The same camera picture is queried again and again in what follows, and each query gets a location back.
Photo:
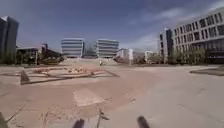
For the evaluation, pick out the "small white building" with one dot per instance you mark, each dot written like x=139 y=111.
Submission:
x=124 y=53

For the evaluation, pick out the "pale pole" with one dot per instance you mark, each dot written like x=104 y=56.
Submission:
x=36 y=57

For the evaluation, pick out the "row of trees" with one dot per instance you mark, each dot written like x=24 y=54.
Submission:
x=190 y=56
x=10 y=58

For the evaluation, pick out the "person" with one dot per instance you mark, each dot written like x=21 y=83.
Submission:
x=100 y=62

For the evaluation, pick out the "wide pale stairs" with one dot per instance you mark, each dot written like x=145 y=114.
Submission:
x=83 y=61

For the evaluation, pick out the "twin glass building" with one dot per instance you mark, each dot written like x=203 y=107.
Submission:
x=72 y=46

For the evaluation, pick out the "robot's own part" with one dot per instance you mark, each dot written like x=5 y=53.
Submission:
x=79 y=124
x=143 y=122

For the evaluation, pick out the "low red-brown building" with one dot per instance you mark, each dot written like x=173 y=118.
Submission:
x=46 y=53

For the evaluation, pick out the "long grey office building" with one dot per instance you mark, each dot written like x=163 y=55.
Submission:
x=8 y=36

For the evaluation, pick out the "grey paved plaza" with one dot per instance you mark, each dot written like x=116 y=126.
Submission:
x=166 y=96

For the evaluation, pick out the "pale building with dark windows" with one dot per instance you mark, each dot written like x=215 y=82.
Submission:
x=200 y=33

